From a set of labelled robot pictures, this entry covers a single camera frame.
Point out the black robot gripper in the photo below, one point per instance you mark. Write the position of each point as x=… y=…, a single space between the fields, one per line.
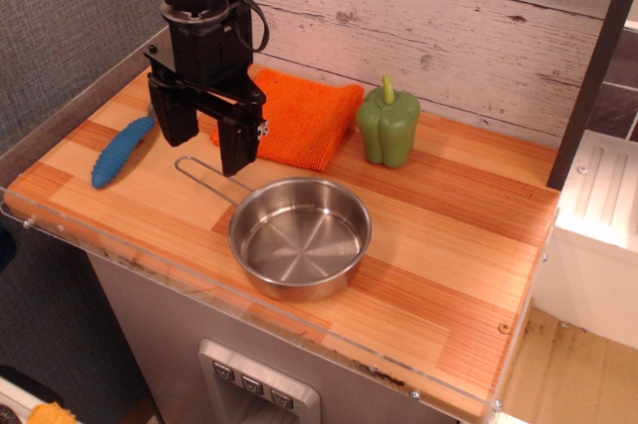
x=205 y=69

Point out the orange cloth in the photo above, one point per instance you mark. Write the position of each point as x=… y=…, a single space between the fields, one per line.
x=306 y=119

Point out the green toy bell pepper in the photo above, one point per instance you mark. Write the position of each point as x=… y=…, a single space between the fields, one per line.
x=388 y=121

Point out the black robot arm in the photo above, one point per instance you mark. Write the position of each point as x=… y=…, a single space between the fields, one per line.
x=204 y=71

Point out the small stainless steel pot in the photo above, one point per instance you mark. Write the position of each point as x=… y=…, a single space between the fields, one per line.
x=297 y=239

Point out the grey toy fridge cabinet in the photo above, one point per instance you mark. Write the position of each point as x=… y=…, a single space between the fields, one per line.
x=164 y=327

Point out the silver dispenser button panel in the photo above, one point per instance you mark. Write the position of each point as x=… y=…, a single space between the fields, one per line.
x=243 y=390

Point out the clear acrylic edge guard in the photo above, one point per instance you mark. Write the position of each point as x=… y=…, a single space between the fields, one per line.
x=434 y=306

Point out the yellow object bottom left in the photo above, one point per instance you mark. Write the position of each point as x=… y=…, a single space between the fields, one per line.
x=51 y=413

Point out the white toy sink unit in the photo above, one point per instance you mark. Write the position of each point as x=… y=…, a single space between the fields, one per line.
x=588 y=276

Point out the blue handled metal spoon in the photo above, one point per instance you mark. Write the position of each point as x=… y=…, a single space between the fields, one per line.
x=117 y=152

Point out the dark right vertical post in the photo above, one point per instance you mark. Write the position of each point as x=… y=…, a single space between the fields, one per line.
x=609 y=36

